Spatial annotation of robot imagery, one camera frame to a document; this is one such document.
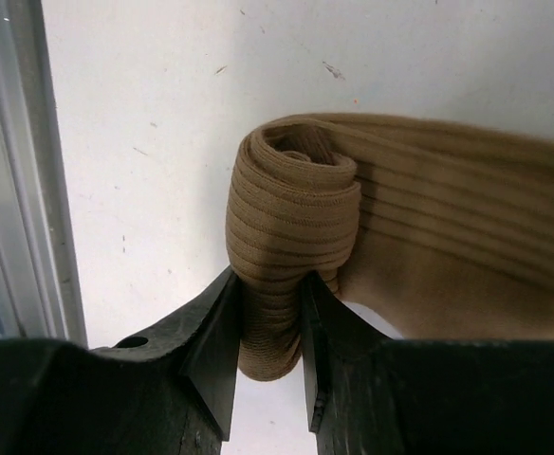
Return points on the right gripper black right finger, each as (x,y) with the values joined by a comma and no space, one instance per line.
(369,394)

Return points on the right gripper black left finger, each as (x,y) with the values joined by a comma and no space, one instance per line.
(167,389)

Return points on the brown sock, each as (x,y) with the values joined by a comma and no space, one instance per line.
(446,230)

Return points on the aluminium frame rail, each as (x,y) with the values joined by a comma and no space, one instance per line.
(40,294)

